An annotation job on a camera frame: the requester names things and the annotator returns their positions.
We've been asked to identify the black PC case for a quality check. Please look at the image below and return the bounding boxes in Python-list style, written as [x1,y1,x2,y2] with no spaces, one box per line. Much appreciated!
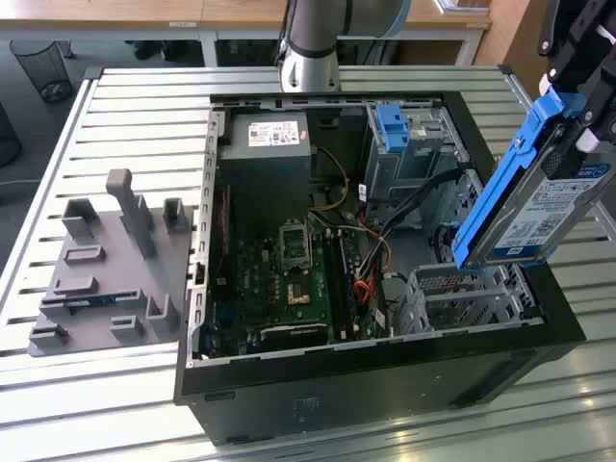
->
[172,89,589,447]

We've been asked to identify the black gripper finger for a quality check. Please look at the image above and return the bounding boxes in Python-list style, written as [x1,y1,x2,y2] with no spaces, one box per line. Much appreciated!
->
[538,0,606,97]
[576,26,616,151]

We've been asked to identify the black cable bundle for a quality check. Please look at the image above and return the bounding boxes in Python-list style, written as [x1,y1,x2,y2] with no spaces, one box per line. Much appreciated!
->
[360,166,475,232]

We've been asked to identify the grey power supply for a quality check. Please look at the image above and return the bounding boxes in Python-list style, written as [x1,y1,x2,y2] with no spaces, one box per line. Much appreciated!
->
[218,113,314,216]

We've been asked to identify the grey parts rack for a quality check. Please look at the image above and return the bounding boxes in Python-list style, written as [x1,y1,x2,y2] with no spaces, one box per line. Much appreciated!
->
[28,167,198,357]

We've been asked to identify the metal drive cage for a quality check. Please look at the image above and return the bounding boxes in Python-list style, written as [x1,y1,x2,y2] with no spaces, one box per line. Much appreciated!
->
[363,105,472,228]

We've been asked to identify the metal disk bay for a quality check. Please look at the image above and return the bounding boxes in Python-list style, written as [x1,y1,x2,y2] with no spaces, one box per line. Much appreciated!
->
[392,262,548,338]

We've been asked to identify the black mesh waste bin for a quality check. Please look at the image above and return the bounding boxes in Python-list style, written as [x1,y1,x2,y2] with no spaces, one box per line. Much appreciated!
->
[9,38,73,102]

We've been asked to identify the black RAM slot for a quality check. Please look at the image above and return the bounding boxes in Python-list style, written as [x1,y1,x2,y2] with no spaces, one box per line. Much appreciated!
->
[336,227,351,342]
[324,225,339,344]

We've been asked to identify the CPU socket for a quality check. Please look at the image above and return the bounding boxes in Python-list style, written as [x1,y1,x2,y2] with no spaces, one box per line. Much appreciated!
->
[287,281,312,306]

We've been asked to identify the black wire with blue tab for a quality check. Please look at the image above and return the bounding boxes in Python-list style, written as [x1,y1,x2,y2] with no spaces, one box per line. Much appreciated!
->
[430,218,466,264]

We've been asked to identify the yellow white power wires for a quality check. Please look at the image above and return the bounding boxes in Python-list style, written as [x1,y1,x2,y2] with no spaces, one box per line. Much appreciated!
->
[310,146,350,213]

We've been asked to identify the wooden desk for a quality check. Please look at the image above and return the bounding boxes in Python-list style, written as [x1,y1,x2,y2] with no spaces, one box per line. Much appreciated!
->
[0,0,495,68]

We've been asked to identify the hard disk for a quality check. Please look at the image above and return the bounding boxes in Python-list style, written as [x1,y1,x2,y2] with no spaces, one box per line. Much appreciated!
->
[451,74,616,270]

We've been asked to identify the metal socket cover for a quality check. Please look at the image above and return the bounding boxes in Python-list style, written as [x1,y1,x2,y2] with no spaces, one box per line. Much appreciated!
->
[277,217,315,271]

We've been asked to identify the green motherboard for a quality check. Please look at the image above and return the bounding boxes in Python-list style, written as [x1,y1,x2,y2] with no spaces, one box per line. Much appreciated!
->
[206,185,386,357]

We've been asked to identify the green RAM stick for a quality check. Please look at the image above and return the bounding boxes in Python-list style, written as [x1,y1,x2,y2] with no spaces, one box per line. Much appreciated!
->
[62,294,116,309]

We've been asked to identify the blue plastic drive latch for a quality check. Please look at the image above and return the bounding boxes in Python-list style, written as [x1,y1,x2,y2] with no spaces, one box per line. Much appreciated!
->
[376,103,410,154]

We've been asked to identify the orange red wire bundle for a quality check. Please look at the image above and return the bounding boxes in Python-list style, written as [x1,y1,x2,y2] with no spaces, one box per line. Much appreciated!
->
[353,230,394,307]

